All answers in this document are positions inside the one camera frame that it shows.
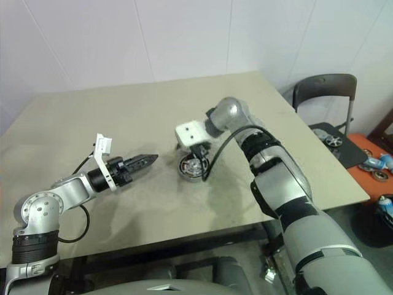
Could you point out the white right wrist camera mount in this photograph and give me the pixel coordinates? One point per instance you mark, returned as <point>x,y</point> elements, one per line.
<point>190,132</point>

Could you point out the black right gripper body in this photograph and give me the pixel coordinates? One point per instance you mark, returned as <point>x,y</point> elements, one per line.
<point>202,151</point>

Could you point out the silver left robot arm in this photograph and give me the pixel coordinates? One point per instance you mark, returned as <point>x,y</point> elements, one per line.
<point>40,206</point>

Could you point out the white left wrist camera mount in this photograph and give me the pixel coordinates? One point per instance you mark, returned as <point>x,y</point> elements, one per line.
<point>102,144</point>

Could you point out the dark grey rounded shape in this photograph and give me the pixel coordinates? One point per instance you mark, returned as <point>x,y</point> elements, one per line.
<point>230,273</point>

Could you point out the silver spoked rotor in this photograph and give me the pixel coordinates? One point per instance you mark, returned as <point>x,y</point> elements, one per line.
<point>191,168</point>

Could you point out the orange stool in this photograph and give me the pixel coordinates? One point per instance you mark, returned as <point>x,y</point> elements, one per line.
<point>377,190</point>

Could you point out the black table frame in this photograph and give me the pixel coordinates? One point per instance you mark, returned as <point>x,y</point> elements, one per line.
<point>153,250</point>

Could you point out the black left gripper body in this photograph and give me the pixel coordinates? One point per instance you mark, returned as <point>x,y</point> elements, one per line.
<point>121,172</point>

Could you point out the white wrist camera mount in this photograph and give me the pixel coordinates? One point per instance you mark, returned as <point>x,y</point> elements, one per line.
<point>190,132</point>
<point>102,144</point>

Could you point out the dark wooden cabinet frame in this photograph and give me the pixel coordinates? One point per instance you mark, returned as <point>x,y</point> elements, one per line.
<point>382,129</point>

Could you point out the black folding chair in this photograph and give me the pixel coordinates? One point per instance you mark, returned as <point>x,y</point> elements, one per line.
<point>325,84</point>

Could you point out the silver spoked wheel part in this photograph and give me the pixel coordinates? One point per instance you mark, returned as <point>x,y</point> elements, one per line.
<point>334,141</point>

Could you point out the small grey metal part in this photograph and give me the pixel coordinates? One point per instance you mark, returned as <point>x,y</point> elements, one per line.
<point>319,133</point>

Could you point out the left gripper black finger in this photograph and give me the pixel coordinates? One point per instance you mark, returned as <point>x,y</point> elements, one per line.
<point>142,169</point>
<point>142,160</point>

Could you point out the black bin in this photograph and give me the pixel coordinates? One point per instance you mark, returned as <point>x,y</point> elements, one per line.
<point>382,230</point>

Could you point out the white bracket under table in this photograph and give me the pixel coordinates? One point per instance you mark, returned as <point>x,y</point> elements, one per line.
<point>270,273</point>

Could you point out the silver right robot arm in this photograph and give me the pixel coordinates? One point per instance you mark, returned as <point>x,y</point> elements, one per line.
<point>288,166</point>

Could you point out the blue white spray can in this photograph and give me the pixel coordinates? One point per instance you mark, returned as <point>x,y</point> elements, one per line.
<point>385,206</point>

